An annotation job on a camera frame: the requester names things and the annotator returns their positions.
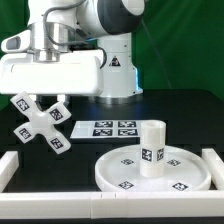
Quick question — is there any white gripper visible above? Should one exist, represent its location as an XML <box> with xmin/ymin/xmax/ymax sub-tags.
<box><xmin>0</xmin><ymin>50</ymin><xmax>104</xmax><ymax>107</ymax></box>

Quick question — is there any white cross-shaped table base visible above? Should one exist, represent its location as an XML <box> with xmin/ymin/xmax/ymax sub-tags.
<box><xmin>10</xmin><ymin>92</ymin><xmax>71</xmax><ymax>154</ymax></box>

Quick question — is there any white round table top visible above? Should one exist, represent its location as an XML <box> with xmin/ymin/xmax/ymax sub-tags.
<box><xmin>95</xmin><ymin>145</ymin><xmax>211</xmax><ymax>192</ymax></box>

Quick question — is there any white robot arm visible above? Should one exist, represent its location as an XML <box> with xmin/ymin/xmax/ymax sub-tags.
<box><xmin>0</xmin><ymin>0</ymin><xmax>145</xmax><ymax>104</ymax></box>

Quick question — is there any white marker tag plate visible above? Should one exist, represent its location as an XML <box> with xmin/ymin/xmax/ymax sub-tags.
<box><xmin>70</xmin><ymin>120</ymin><xmax>142</xmax><ymax>139</ymax></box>

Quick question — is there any white U-shaped obstacle fence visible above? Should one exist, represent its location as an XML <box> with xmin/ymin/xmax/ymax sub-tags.
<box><xmin>0</xmin><ymin>149</ymin><xmax>224</xmax><ymax>219</ymax></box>

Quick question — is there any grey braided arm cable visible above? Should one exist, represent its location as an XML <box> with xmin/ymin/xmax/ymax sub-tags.
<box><xmin>42</xmin><ymin>0</ymin><xmax>108</xmax><ymax>69</ymax></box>

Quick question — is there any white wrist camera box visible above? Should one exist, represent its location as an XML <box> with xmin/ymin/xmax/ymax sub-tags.
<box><xmin>1</xmin><ymin>30</ymin><xmax>31</xmax><ymax>54</ymax></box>

